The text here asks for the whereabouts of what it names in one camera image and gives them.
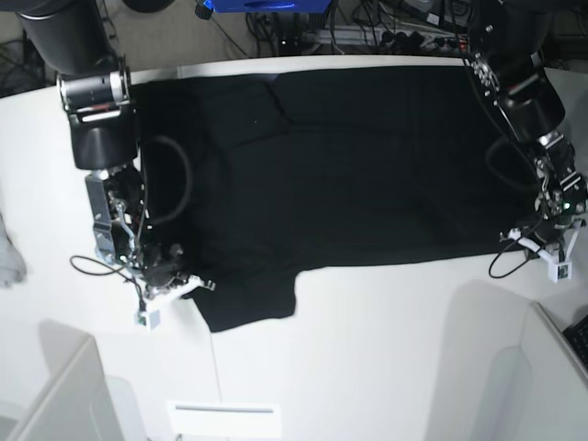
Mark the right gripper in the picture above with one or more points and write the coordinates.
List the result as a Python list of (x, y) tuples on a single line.
[(166, 274)]

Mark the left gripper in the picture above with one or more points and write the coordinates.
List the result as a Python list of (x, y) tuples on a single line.
[(551, 229)]

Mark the black T-shirt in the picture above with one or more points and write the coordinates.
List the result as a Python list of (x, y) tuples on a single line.
[(292, 172)]

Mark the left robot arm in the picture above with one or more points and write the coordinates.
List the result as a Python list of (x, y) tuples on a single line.
[(505, 41)]

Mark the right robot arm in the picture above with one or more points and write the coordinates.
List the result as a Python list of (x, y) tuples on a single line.
[(95, 89)]

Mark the black keyboard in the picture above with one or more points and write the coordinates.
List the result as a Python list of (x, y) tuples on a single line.
[(577, 337)]

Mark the white label plate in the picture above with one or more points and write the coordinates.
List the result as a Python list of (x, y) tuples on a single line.
[(226, 420)]

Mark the white bin right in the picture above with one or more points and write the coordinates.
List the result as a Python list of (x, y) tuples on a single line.
[(536, 389)]

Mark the white bin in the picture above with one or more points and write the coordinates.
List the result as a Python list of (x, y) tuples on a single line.
[(536, 389), (78, 400)]

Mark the white bin left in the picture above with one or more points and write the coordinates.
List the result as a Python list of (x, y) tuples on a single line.
[(78, 400)]

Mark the grey cloth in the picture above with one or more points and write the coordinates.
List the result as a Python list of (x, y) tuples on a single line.
[(13, 266)]

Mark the white power strip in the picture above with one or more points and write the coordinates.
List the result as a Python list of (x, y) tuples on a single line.
[(410, 38)]

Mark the blue box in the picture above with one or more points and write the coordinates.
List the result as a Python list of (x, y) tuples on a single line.
[(277, 6)]

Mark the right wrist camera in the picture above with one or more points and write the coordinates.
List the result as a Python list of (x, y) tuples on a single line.
[(149, 320)]

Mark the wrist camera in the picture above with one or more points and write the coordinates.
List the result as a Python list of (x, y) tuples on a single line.
[(558, 271), (149, 320)]

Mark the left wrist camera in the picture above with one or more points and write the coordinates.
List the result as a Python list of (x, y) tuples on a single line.
[(558, 271)]

